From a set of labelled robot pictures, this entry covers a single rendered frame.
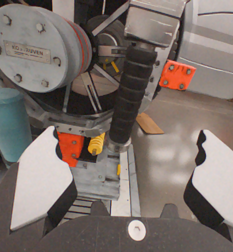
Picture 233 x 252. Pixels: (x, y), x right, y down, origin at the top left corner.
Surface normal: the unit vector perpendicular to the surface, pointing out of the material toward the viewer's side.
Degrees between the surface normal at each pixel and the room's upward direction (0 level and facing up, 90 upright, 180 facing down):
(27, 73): 90
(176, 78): 90
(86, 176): 0
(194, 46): 90
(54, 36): 90
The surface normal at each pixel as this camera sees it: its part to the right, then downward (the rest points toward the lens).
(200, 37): -0.03, 0.55
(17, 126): 0.81, 0.44
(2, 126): 0.30, 0.55
